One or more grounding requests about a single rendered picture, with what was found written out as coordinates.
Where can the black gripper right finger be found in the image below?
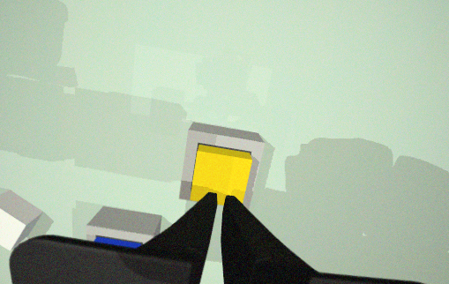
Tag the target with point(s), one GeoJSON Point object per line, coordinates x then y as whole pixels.
{"type": "Point", "coordinates": [253, 255]}

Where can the white cube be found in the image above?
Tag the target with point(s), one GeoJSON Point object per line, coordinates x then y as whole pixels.
{"type": "Point", "coordinates": [17, 219]}

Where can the yellow button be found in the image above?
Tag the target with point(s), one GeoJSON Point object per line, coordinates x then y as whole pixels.
{"type": "Point", "coordinates": [221, 160]}

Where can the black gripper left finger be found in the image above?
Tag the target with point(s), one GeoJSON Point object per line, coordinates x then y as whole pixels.
{"type": "Point", "coordinates": [175, 256]}

